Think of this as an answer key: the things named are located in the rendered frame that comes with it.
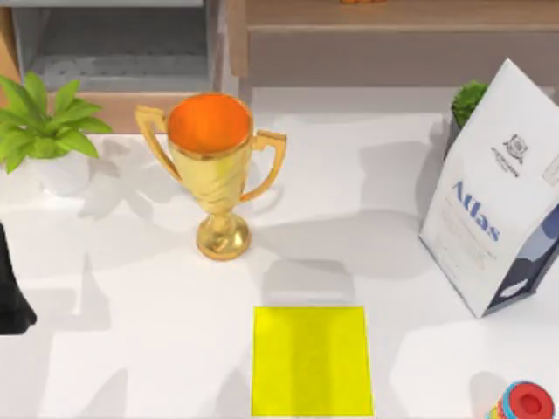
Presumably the gold trophy cup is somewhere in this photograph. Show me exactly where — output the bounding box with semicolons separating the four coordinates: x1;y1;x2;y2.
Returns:
134;92;288;263

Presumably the flat yellow square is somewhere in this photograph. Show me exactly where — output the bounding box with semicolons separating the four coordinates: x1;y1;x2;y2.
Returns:
251;306;375;416

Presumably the pale wooden drawer front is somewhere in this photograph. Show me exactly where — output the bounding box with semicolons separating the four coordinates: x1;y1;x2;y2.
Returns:
45;90;219;134

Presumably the wooden shelf cupboard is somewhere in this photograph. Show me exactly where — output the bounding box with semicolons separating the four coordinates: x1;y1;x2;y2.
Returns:
227;0;559;89

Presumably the white and blue paper bag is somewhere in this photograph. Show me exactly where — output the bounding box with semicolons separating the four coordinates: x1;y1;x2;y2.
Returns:
418;58;559;319

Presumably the small dark green plant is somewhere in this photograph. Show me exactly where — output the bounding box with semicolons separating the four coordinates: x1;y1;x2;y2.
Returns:
444;80;490;161

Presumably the drawer with grey pierced inside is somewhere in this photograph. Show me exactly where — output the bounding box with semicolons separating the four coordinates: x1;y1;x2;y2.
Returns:
0;0;228;134

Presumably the green plant in white pot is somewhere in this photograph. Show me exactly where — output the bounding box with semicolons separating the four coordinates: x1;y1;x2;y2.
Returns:
0;71;114;196

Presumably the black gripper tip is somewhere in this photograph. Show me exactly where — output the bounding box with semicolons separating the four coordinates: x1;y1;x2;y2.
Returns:
0;223;38;336

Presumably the stack of coloured rings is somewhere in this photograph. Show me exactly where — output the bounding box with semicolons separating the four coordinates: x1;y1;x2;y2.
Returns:
483;380;556;419

